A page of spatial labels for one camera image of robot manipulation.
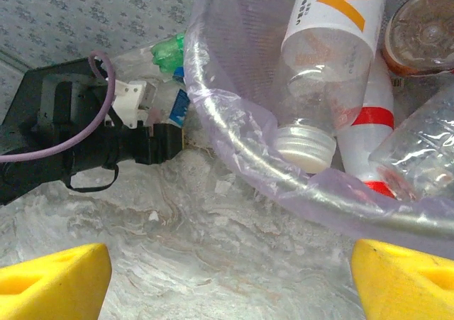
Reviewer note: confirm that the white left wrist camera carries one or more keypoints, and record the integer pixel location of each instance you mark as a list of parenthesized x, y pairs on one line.
[(129, 101)]

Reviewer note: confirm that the clear bottle blue cap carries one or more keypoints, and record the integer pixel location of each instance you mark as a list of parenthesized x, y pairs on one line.
[(179, 105)]

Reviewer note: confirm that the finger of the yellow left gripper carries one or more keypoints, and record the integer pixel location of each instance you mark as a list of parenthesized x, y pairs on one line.
[(168, 140)]

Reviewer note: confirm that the amber juice bottle red label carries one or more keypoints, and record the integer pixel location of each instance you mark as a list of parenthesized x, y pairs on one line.
[(422, 32)]

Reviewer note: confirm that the clear bottle green cap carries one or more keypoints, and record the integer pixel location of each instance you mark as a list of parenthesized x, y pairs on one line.
[(418, 139)]

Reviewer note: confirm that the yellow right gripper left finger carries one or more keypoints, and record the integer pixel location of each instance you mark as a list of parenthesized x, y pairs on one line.
[(53, 288)]

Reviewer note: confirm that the white bottle red cap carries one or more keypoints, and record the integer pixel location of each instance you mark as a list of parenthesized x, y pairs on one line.
[(372, 117)]

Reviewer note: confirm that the white bottle orange V mark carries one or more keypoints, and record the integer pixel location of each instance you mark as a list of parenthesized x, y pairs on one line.
[(333, 32)]

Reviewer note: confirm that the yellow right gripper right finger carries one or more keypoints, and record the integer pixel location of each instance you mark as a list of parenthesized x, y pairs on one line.
[(408, 284)]

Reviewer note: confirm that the metal mesh waste bin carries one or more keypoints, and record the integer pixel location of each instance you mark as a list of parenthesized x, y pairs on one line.
[(227, 50)]

